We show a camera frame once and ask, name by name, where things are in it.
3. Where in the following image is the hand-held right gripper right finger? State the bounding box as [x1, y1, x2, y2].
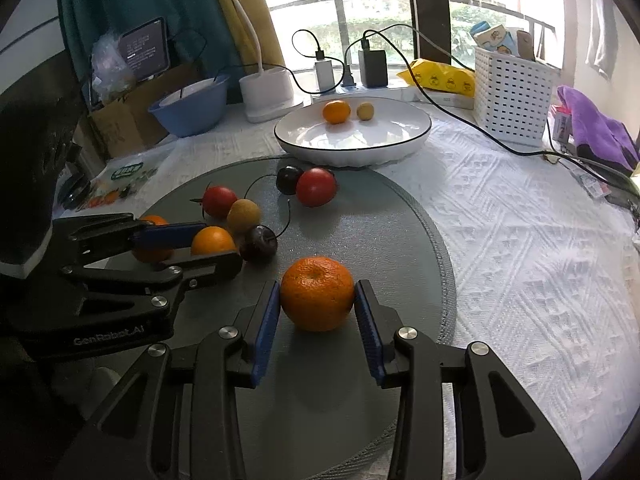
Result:
[352, 280, 588, 480]

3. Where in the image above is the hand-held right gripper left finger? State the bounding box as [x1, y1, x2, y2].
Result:
[52, 280, 281, 480]

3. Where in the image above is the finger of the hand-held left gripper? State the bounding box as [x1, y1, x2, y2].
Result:
[61, 251, 244, 312]
[52, 212, 209, 267]

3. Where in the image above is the small orange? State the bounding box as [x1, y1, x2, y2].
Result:
[131, 215, 173, 264]
[191, 226, 237, 257]
[322, 100, 352, 126]

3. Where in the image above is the dark cherry with stem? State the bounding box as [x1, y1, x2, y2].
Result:
[239, 199, 293, 263]

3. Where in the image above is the yellow-brown round fruit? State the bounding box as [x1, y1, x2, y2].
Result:
[226, 198, 262, 235]

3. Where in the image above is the small red tomato with stem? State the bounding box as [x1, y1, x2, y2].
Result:
[190, 184, 239, 220]

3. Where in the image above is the large orange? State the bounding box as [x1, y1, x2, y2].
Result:
[280, 256, 357, 333]

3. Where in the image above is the dark plum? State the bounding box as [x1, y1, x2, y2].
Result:
[244, 166, 306, 200]

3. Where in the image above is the red strawberry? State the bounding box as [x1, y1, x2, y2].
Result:
[296, 167, 338, 208]

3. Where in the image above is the white plate with dark rim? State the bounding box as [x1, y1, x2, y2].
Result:
[274, 96, 433, 168]

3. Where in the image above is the printed fruit plastic bag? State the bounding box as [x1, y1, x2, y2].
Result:
[57, 157, 161, 211]

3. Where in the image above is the grey round placemat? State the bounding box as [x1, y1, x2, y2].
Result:
[135, 155, 458, 467]

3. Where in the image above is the cardboard box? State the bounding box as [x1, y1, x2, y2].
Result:
[87, 65, 201, 161]

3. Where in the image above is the blue plastic bowl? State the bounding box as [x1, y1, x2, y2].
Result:
[148, 74, 231, 138]

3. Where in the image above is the clear plastic bag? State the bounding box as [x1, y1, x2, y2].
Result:
[90, 32, 137, 97]

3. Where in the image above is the white textured tablecloth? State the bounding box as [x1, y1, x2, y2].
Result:
[50, 100, 640, 480]

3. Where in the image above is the white desk lamp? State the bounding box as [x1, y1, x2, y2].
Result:
[153, 0, 296, 123]

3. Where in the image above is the black tablet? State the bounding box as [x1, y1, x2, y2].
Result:
[119, 17, 171, 81]

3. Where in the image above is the teal curtain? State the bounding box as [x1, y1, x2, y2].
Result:
[57, 0, 246, 81]

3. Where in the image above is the white charger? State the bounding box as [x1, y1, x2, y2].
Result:
[314, 58, 335, 93]

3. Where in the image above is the yellow curtain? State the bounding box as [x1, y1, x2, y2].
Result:
[210, 0, 283, 68]

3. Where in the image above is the white power strip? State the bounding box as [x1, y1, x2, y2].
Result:
[310, 82, 417, 104]

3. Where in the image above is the black charger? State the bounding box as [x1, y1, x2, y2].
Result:
[358, 49, 388, 88]

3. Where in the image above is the yellow printed packet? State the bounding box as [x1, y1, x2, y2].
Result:
[397, 58, 476, 98]

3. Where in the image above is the white perforated basket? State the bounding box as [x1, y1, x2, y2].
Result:
[472, 46, 560, 147]

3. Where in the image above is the black balcony railing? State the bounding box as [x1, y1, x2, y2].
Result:
[269, 0, 557, 67]

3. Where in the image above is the red white small box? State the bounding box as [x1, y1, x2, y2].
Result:
[547, 104, 575, 143]

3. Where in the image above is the purple cloth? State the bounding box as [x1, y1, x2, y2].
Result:
[556, 85, 640, 173]

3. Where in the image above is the printed small carton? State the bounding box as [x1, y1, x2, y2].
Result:
[474, 25, 521, 56]

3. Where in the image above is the hanging grey garment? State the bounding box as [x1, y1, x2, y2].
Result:
[585, 0, 619, 81]

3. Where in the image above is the black charger cable loop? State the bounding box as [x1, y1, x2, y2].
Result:
[291, 29, 327, 61]

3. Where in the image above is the long black cable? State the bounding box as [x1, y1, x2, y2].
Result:
[344, 30, 640, 206]

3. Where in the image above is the white cable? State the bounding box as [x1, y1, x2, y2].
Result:
[370, 29, 477, 70]

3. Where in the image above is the dark window frame post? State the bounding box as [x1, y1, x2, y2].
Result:
[404, 0, 451, 61]

